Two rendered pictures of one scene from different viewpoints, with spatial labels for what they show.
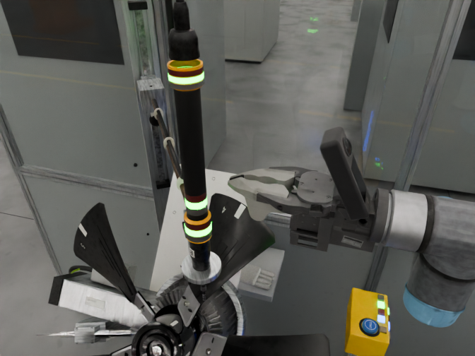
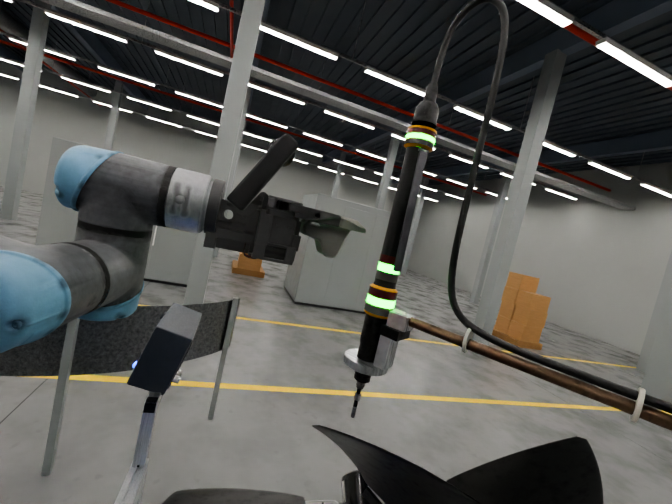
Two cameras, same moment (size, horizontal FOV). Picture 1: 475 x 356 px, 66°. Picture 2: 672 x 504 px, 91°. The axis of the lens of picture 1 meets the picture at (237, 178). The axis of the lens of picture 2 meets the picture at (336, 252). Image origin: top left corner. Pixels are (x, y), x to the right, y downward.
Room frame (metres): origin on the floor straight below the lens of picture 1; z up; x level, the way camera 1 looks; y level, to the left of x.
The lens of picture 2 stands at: (0.81, -0.29, 1.65)
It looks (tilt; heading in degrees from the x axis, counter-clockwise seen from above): 4 degrees down; 146
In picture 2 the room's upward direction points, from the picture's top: 13 degrees clockwise
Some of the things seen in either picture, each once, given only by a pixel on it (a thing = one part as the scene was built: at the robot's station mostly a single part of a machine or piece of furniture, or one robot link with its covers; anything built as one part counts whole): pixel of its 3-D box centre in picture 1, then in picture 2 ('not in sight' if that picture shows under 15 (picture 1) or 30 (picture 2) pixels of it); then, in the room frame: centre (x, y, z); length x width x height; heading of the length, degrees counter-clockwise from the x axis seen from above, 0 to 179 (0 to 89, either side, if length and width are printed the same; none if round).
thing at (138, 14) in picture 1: (152, 107); not in sight; (1.09, 0.27, 1.48); 0.05 x 0.03 x 0.62; 108
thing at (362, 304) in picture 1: (365, 323); not in sight; (0.62, -0.37, 1.02); 0.16 x 0.10 x 0.11; 163
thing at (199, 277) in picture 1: (198, 245); (377, 337); (0.45, 0.07, 1.50); 0.09 x 0.07 x 0.10; 18
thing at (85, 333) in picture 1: (87, 334); not in sight; (0.55, 0.39, 1.08); 0.07 x 0.04 x 0.06; 83
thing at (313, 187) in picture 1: (335, 212); (256, 222); (0.38, -0.13, 1.63); 0.12 x 0.08 x 0.09; 73
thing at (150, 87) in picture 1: (151, 95); not in sight; (1.04, 0.26, 1.54); 0.10 x 0.07 x 0.08; 18
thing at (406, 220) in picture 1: (399, 217); (192, 202); (0.36, -0.21, 1.64); 0.08 x 0.05 x 0.08; 163
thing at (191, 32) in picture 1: (194, 174); (396, 237); (0.44, 0.06, 1.66); 0.04 x 0.04 x 0.46
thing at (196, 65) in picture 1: (186, 75); (419, 140); (0.44, 0.06, 1.80); 0.04 x 0.04 x 0.03
